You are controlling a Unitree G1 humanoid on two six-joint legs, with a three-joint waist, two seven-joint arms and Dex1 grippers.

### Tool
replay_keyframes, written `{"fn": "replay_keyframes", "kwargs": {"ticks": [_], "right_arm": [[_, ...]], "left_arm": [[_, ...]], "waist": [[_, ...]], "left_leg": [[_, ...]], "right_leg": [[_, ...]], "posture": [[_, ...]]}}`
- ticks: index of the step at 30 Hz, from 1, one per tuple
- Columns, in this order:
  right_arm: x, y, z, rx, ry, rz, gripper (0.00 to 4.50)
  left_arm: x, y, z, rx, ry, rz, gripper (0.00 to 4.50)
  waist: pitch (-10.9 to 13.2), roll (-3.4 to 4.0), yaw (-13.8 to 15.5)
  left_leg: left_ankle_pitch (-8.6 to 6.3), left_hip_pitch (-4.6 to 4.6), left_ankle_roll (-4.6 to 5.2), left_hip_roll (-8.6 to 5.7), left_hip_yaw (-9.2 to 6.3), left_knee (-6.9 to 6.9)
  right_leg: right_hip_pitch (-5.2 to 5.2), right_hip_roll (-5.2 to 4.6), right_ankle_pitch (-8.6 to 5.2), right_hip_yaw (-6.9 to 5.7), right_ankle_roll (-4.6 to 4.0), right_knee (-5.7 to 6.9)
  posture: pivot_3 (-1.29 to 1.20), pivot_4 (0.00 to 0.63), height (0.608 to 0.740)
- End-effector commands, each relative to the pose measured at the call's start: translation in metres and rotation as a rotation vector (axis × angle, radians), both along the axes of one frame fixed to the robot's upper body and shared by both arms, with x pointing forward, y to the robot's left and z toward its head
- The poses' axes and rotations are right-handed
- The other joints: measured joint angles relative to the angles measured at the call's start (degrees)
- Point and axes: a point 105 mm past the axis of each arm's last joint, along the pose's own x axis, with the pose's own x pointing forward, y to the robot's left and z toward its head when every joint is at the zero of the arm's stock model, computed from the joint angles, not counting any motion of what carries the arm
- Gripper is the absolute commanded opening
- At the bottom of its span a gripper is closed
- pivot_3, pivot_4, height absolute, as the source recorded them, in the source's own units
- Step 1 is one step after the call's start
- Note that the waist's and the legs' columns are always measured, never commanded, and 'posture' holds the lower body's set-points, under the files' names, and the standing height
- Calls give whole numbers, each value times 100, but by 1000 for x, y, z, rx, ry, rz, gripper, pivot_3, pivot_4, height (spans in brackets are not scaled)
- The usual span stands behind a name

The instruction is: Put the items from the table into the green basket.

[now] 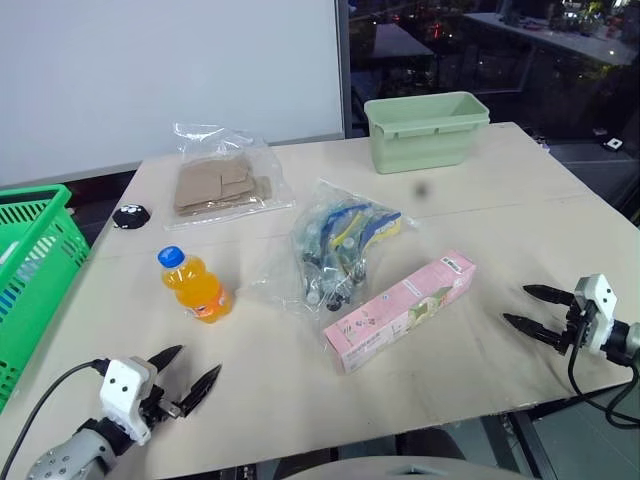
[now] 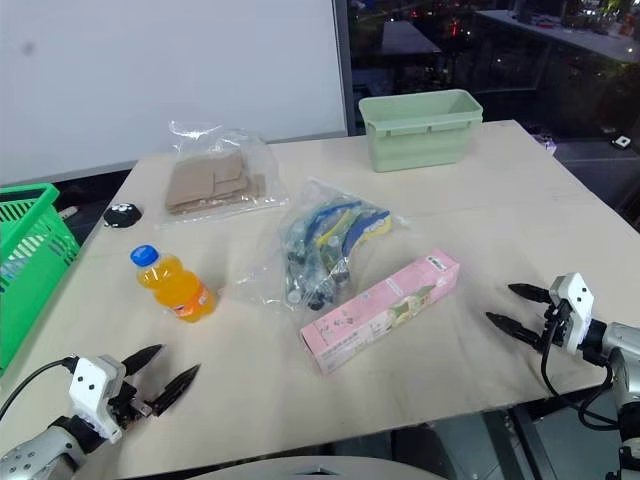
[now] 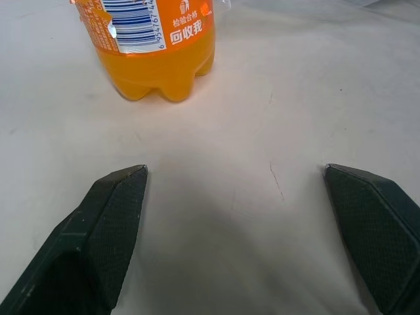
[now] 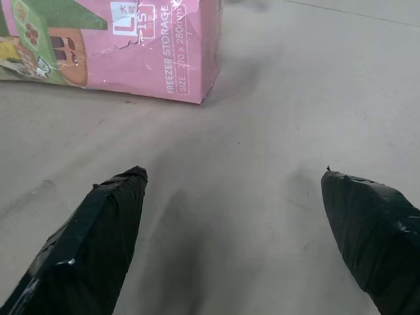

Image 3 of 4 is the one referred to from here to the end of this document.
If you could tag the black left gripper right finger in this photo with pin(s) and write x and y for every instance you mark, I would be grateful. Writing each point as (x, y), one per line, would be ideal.
(377, 229)

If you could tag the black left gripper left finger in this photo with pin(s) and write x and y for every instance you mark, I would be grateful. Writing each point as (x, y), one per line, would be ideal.
(98, 236)

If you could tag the orange soda plastic bottle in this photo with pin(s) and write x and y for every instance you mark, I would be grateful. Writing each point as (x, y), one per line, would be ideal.
(157, 52)

